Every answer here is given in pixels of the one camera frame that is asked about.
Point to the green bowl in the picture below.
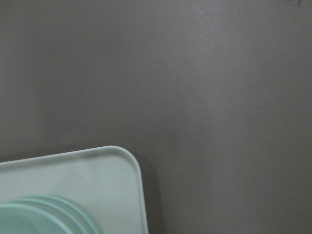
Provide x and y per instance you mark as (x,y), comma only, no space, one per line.
(89,220)
(25,219)
(60,208)

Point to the cream rabbit tray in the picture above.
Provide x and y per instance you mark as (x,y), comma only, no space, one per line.
(105,180)

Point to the green bowl on tray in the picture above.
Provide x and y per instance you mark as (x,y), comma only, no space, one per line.
(89,220)

